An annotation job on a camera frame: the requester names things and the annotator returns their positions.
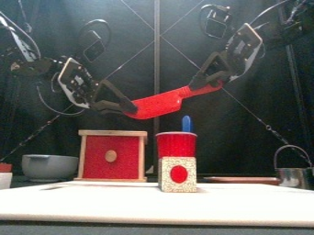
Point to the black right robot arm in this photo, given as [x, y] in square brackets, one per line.
[292, 24]

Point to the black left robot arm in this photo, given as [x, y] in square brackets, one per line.
[18, 52]

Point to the toy sushi roll piece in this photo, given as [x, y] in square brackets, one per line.
[178, 174]

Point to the blue toy stick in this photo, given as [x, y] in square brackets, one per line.
[186, 124]

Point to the red plastic cup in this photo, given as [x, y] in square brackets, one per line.
[175, 145]

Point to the wooden box with red panel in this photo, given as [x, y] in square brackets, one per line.
[110, 166]

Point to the grey bowl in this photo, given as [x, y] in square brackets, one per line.
[48, 166]

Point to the white cutting board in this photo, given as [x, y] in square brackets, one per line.
[155, 205]

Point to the brown flat tray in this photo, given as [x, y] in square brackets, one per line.
[241, 180]

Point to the white cup with red top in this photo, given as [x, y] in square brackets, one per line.
[4, 177]

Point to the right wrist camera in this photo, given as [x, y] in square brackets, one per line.
[216, 26]

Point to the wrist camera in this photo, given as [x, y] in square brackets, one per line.
[216, 26]
[94, 46]

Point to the grey frame post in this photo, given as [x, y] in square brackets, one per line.
[157, 61]

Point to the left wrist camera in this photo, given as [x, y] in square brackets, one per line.
[94, 46]

